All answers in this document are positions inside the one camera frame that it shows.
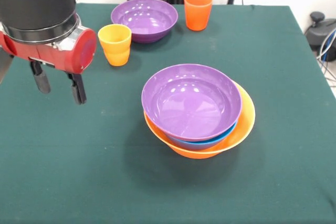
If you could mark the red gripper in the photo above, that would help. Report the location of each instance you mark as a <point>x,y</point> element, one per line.
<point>78,53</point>

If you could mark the orange cup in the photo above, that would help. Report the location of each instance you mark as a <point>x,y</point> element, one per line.
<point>115,51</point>

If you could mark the purple bowl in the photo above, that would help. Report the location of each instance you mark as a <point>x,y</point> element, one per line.
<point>191,103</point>
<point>144,16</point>

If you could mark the large blue bowl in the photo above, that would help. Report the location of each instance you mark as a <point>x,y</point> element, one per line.
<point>199,145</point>

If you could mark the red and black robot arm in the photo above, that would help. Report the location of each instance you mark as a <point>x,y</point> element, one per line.
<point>36,3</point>

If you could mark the dark green tablecloth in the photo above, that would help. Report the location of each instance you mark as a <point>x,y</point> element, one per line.
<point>78,182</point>

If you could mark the red cup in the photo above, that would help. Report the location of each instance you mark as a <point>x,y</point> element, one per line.
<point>197,14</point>

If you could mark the large orange bowl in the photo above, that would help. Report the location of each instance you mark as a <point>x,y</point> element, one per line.
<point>246,119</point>

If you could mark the black floor base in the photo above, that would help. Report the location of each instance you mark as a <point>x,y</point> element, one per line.
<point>323,30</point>

